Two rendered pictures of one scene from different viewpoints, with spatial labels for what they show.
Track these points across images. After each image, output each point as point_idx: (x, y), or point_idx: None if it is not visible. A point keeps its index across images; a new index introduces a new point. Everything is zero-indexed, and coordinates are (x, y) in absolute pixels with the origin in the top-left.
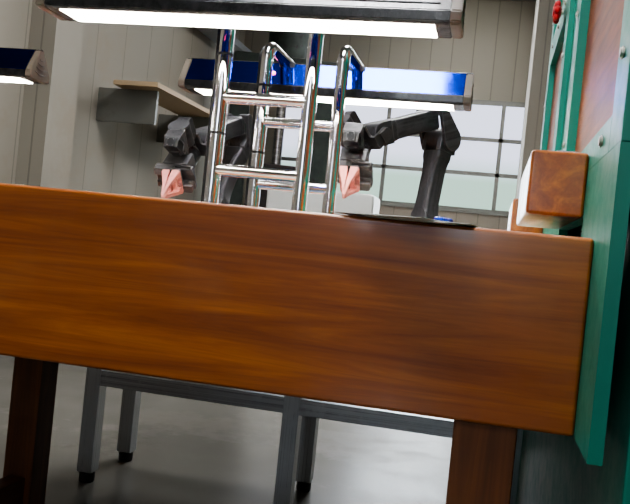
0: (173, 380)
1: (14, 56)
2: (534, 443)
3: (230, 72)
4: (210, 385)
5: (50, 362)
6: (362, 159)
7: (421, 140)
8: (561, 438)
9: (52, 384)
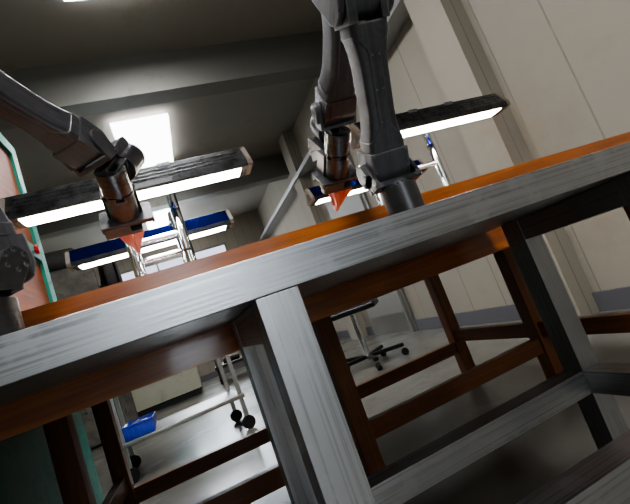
0: (482, 415)
1: None
2: None
3: (176, 240)
4: (435, 442)
5: (322, 350)
6: None
7: None
8: (45, 443)
9: (327, 362)
